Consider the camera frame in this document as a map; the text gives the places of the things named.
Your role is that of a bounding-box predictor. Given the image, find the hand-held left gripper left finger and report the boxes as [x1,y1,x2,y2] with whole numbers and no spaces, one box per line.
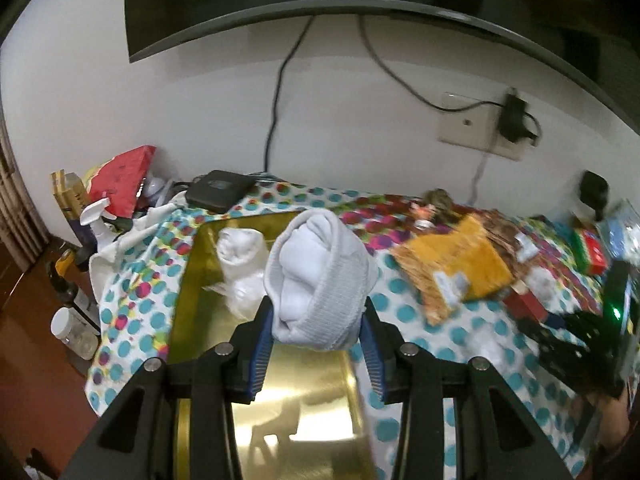
[60,297,276,480]

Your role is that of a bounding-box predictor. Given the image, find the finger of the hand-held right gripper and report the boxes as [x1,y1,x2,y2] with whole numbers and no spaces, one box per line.
[517,317,617,397]
[547,310,611,341]

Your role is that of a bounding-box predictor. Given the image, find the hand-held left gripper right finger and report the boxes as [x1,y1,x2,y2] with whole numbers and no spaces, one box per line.
[360,297,573,480]

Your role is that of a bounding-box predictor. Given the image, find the gold metal tray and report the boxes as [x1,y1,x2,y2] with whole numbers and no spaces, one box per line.
[167,210,378,480]

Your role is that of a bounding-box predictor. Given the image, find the white sock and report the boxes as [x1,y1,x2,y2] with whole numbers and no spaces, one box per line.
[529,265,557,306]
[216,227,273,318]
[263,209,380,352]

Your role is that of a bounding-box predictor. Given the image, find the brown snack packet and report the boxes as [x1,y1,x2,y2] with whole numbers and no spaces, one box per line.
[480,210,536,266]

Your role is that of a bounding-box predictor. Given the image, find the orange snack packet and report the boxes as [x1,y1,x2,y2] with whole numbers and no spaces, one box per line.
[392,214,515,326]

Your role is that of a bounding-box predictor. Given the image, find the person's right forearm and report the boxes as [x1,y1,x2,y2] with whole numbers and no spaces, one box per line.
[597,392,633,466]

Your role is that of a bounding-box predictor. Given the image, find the green and red box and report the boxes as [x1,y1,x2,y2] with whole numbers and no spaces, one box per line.
[572,227,608,276]

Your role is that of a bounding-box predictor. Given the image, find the polka dot tablecloth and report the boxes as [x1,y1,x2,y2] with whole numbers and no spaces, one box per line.
[84,180,621,480]

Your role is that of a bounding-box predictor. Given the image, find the clear plastic package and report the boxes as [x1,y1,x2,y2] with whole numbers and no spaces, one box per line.
[599,200,640,263]

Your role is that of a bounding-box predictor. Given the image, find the black plug device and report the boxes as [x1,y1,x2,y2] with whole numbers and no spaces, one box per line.
[580,171,610,221]

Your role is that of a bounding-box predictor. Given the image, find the small figurine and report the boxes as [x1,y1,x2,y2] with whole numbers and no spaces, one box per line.
[410,187,456,228]

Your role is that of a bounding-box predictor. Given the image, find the black set-top box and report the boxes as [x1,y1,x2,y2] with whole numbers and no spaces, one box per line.
[186,170,257,209]

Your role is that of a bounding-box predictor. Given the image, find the white cloth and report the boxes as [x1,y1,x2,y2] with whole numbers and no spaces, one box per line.
[89,200,186,291]

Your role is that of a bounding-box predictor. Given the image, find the white plastic bottle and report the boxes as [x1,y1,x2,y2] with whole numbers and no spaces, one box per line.
[142,177,173,208]

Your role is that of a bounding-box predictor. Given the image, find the dark glass bottle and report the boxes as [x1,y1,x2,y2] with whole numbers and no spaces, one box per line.
[47,250,101,333]

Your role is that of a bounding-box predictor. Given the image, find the white lidded jar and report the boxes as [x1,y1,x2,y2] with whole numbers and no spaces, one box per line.
[51,307,100,361]

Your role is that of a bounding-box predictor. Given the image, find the black power adapter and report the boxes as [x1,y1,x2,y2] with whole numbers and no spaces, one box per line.
[497,89,541,147]

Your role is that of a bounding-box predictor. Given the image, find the white spray bottle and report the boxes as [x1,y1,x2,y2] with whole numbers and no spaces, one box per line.
[80,197,117,253]

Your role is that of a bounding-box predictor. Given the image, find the red paper bag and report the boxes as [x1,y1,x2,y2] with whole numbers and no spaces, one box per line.
[82,145,157,218]

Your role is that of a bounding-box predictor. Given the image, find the gold striped box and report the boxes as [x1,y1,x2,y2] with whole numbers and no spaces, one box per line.
[50,170,93,248]

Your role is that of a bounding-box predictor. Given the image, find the brown striped curtain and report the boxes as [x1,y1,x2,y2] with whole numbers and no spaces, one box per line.
[0,125,51,266]

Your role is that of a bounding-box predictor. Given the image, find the thin grey cable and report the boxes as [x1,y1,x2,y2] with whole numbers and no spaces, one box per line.
[470,154,493,202]

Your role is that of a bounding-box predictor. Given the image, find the white wall socket plate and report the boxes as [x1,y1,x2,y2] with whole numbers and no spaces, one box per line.
[439,91,538,162]

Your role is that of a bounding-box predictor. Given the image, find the black power cable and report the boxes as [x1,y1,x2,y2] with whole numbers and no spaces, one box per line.
[262,14,317,173]

